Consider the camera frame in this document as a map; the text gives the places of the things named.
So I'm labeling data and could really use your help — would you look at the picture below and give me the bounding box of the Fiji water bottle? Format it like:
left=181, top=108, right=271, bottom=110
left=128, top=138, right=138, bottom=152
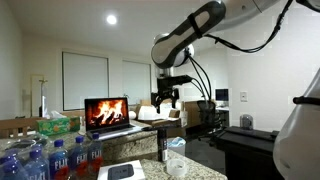
left=24, top=149, right=50, bottom=180
left=88, top=133, right=103, bottom=173
left=0, top=155, right=28, bottom=180
left=49, top=139, right=69, bottom=180
left=69, top=136, right=88, bottom=180

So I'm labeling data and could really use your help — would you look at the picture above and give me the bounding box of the ceiling light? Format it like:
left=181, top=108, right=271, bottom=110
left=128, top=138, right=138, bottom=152
left=106, top=14, right=117, bottom=25

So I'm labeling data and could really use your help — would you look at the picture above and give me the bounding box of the black cabinet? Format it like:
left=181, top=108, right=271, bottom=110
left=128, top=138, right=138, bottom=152
left=214, top=126, right=284, bottom=180

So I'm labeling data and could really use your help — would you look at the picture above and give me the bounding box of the clear seal tape roll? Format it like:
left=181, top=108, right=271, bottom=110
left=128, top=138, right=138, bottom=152
left=166, top=159, right=188, bottom=177

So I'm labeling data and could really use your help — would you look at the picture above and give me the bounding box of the window blind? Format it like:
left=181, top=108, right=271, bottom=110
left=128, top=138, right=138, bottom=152
left=62, top=52, right=109, bottom=110
left=123, top=61, right=151, bottom=105

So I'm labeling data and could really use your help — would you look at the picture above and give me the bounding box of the left window blind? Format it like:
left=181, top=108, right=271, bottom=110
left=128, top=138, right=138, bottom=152
left=62, top=52, right=109, bottom=110

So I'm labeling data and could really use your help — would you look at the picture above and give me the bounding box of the computer monitor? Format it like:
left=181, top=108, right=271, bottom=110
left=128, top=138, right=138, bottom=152
left=215, top=89, right=229, bottom=101

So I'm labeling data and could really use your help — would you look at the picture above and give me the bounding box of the open laptop showing fire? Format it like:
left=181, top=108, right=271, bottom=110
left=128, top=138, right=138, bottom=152
left=84, top=97, right=141, bottom=140

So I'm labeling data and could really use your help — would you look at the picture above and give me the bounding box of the black office chair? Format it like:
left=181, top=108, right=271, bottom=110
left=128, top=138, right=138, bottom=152
left=197, top=100, right=221, bottom=128

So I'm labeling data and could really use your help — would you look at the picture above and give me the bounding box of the green tissue box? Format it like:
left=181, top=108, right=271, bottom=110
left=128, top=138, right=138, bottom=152
left=36, top=116, right=80, bottom=136

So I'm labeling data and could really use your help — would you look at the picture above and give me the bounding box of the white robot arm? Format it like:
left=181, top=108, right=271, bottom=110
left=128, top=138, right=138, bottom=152
left=151, top=0, right=320, bottom=180

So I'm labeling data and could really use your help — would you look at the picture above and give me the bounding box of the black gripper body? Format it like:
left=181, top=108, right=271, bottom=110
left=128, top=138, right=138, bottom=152
left=151, top=75, right=192, bottom=107

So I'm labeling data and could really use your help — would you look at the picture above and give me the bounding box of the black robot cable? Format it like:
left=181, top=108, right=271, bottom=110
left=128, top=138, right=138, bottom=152
left=188, top=0, right=294, bottom=103

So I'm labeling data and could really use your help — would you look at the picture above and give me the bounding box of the right window blind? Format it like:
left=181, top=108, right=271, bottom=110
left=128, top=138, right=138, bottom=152
left=123, top=61, right=151, bottom=105

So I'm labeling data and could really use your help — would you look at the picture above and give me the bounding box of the wooden chair back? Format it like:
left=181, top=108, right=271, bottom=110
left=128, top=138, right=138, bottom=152
left=0, top=117, right=41, bottom=138

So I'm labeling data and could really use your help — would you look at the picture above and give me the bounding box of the wall light switch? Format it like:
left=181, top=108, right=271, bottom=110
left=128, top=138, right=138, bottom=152
left=240, top=91, right=248, bottom=102

